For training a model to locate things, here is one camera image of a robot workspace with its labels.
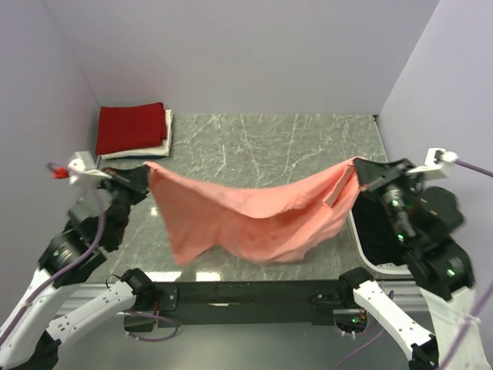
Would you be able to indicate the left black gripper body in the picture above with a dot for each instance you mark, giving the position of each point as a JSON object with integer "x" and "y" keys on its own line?
{"x": 126, "y": 191}

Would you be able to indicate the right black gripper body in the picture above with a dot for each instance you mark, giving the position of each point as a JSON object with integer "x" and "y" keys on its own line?
{"x": 392, "y": 184}

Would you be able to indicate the pink t-shirt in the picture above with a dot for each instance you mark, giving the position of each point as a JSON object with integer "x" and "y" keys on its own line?
{"x": 266, "y": 225}

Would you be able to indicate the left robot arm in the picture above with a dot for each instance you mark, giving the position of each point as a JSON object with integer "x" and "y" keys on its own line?
{"x": 33, "y": 334}

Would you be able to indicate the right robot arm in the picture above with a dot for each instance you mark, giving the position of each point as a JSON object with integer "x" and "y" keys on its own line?
{"x": 441, "y": 269}

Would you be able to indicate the folded blue t-shirt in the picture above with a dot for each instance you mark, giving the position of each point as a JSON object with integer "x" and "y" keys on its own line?
{"x": 146, "y": 157}

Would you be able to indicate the folded white t-shirt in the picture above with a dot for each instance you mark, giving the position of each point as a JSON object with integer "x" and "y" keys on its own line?
{"x": 163, "y": 149}

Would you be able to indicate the black t-shirt in basket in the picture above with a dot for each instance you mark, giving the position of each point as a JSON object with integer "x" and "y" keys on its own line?
{"x": 436, "y": 200}

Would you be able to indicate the folded red t-shirt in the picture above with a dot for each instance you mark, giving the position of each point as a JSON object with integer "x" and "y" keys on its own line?
{"x": 130, "y": 128}

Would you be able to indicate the white plastic laundry basket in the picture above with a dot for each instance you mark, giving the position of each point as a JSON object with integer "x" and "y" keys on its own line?
{"x": 368, "y": 250}

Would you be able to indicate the black base beam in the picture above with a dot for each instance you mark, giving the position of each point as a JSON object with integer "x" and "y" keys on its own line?
{"x": 252, "y": 302}

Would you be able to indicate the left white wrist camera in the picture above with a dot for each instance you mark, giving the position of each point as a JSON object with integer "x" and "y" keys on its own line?
{"x": 81, "y": 167}

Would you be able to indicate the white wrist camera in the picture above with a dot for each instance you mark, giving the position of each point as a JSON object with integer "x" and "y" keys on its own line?
{"x": 438, "y": 164}
{"x": 81, "y": 167}

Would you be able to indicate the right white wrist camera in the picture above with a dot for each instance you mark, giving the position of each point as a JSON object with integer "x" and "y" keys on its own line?
{"x": 438, "y": 164}

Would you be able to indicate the aluminium frame rail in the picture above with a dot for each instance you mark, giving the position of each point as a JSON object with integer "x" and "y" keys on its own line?
{"x": 63, "y": 332}

